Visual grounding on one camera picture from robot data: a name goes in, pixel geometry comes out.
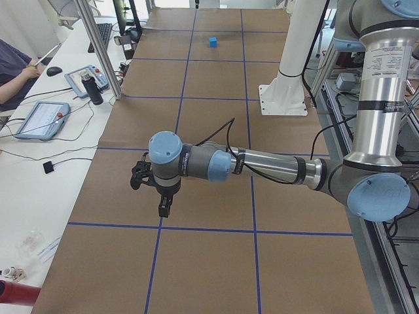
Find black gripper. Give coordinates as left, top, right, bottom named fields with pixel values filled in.
left=130, top=152, right=181, bottom=218

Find blue cube block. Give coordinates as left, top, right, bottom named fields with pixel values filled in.
left=209, top=37, right=218, bottom=48

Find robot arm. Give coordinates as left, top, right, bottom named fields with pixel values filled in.
left=130, top=1, right=418, bottom=222

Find small black square pad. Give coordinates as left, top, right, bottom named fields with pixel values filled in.
left=43, top=161, right=54, bottom=174

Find black water bottle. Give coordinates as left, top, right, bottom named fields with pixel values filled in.
left=81, top=70, right=103, bottom=105

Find near teach pendant tablet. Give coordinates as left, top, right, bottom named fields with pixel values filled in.
left=14, top=101, right=71, bottom=140

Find teach pendant tablet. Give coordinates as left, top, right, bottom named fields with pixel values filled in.
left=64, top=65, right=109, bottom=98
left=14, top=101, right=71, bottom=140

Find far teach pendant tablet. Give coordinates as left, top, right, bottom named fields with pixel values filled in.
left=64, top=65, right=109, bottom=98

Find red cylinder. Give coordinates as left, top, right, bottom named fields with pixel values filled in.
left=1, top=280, right=41, bottom=306

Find black computer mouse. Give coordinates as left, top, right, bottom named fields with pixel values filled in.
left=46, top=66, right=63, bottom=77

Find black keyboard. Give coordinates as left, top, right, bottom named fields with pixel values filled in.
left=96, top=23, right=112, bottom=50

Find seated person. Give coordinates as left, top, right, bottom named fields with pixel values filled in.
left=1, top=40, right=44, bottom=111

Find black wrist cable arm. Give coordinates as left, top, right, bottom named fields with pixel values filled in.
left=192, top=116, right=307, bottom=184

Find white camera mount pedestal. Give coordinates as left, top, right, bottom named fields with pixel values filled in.
left=259, top=0, right=329, bottom=116

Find aluminium frame post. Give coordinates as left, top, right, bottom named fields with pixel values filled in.
left=75, top=0, right=122, bottom=100

